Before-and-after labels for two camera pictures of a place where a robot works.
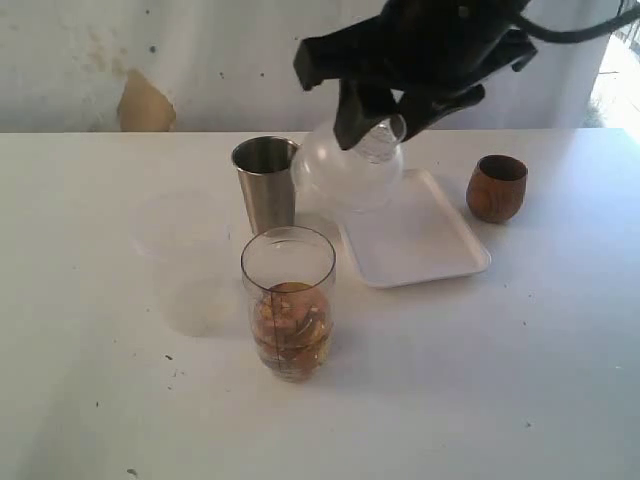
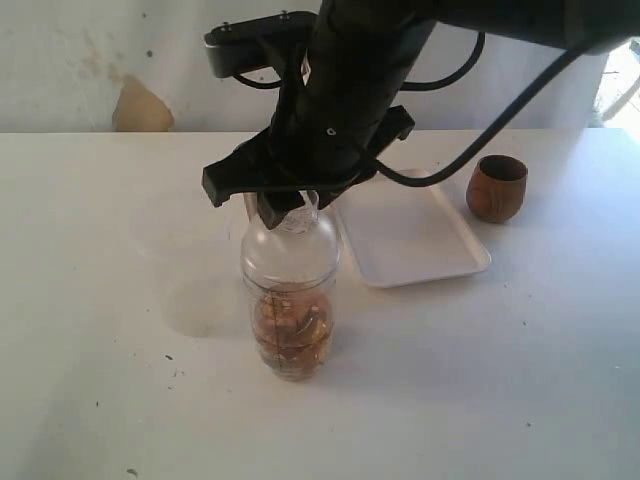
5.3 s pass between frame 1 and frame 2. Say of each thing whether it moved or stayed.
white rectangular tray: stayed
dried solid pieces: stayed
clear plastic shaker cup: stayed
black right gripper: moved
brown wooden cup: stayed
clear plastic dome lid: moved
